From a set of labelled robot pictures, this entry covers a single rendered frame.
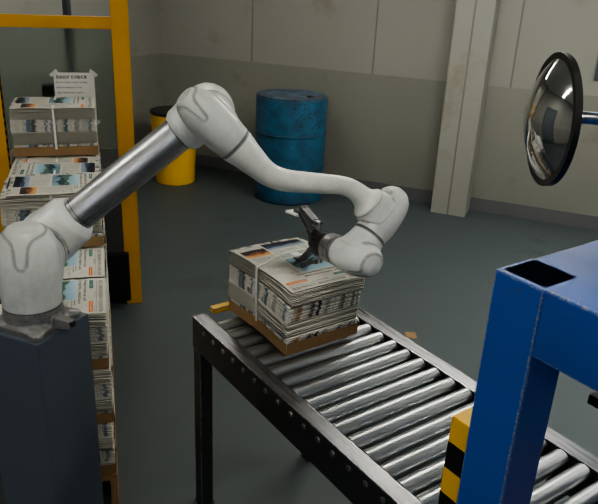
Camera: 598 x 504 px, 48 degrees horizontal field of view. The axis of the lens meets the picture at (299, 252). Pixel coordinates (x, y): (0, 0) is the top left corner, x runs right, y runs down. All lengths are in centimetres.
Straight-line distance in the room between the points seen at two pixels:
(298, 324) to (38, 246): 79
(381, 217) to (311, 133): 397
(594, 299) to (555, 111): 24
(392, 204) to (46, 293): 97
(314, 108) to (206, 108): 413
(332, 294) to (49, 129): 175
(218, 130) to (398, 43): 456
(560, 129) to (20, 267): 137
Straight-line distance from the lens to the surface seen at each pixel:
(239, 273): 228
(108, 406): 257
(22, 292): 187
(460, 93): 587
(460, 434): 113
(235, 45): 679
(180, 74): 712
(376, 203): 192
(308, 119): 582
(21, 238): 184
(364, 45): 629
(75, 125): 336
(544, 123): 89
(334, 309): 217
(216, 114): 174
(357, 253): 188
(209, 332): 227
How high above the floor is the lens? 191
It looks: 22 degrees down
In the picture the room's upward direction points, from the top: 3 degrees clockwise
